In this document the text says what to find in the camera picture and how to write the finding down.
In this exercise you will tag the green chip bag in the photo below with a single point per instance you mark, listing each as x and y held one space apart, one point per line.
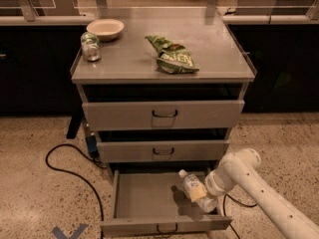
172 58

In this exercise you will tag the grey drawer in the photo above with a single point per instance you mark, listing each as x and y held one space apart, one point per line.
152 202
161 115
149 151

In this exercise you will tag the cream ceramic bowl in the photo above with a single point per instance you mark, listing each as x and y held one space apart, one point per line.
106 29

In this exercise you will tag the grey metal drawer cabinet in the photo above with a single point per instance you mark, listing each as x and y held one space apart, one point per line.
128 72

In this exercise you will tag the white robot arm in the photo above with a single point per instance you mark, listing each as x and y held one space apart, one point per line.
239 168

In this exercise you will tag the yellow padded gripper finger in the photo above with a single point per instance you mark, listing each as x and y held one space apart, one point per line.
197 192

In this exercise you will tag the middle grey drawer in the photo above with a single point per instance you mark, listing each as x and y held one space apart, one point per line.
149 151

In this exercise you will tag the blue power box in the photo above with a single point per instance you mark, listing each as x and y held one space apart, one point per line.
92 146

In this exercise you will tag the green soda can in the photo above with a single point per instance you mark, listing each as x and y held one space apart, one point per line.
90 47

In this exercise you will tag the clear blue-label plastic bottle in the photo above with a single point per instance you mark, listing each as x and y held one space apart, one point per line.
207 203

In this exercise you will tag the top grey drawer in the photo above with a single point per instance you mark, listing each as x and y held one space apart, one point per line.
161 115

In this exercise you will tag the bottom grey drawer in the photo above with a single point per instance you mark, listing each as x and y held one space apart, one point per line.
152 202

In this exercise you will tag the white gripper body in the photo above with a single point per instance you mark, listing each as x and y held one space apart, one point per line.
212 184

